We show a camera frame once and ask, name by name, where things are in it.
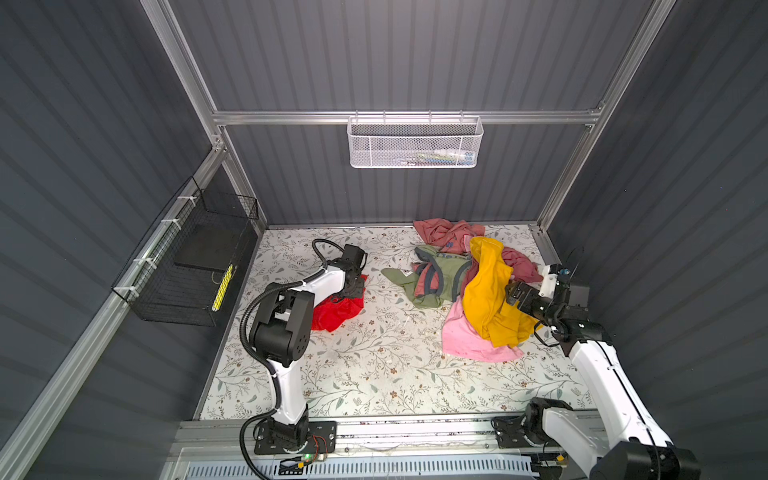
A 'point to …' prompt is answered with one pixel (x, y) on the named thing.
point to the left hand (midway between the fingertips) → (350, 289)
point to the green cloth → (431, 283)
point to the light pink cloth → (460, 340)
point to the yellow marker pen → (222, 289)
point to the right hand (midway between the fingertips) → (525, 294)
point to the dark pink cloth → (450, 235)
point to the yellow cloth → (486, 305)
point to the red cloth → (331, 312)
